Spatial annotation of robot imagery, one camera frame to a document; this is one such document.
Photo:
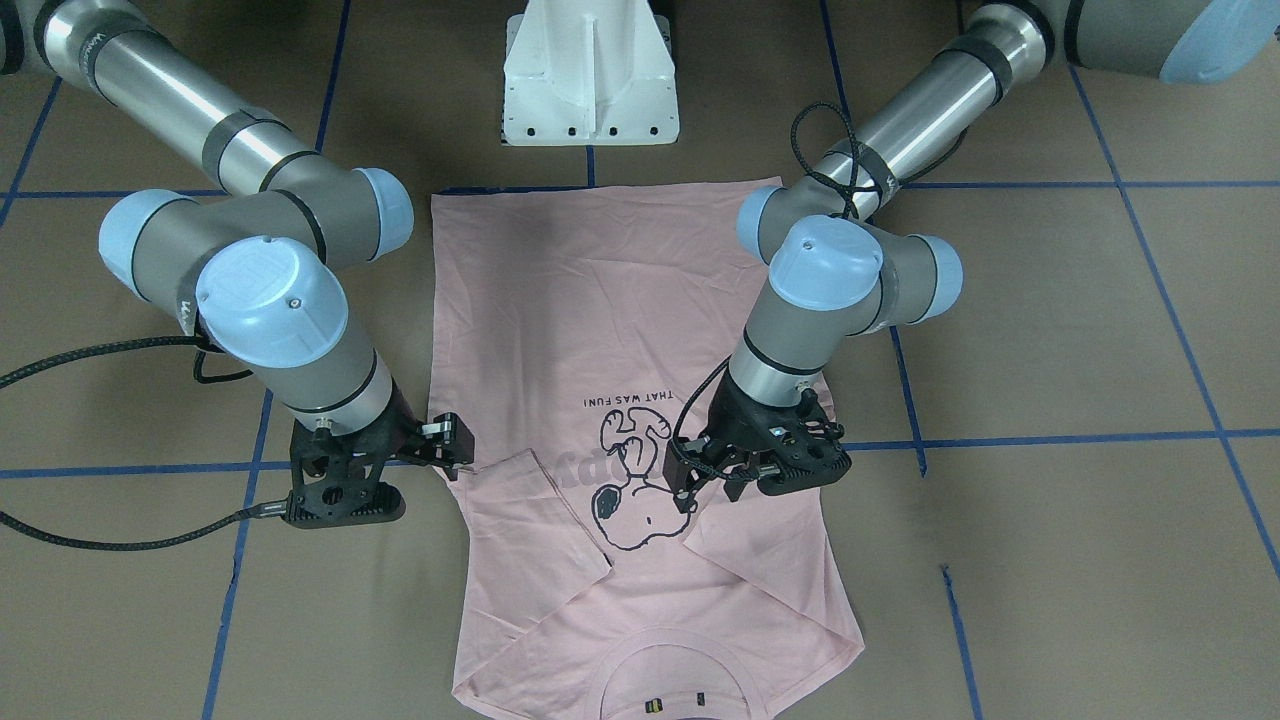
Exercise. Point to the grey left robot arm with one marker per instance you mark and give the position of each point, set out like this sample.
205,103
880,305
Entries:
832,274

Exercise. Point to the pink Snoopy t-shirt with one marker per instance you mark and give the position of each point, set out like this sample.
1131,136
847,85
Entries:
569,329

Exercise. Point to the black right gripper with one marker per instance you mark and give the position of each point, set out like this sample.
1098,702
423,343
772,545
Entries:
404,431

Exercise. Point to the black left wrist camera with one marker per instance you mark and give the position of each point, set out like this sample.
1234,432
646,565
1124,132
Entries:
806,456

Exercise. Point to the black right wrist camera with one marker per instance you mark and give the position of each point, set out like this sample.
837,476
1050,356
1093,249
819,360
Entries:
327,505

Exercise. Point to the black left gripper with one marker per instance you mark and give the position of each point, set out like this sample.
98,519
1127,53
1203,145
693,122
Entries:
727,413

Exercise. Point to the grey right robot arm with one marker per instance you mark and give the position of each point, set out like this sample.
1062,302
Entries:
254,276

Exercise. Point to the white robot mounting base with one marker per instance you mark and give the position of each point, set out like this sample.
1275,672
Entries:
579,73

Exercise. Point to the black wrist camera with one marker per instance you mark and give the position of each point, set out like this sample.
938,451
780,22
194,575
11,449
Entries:
327,505
806,456

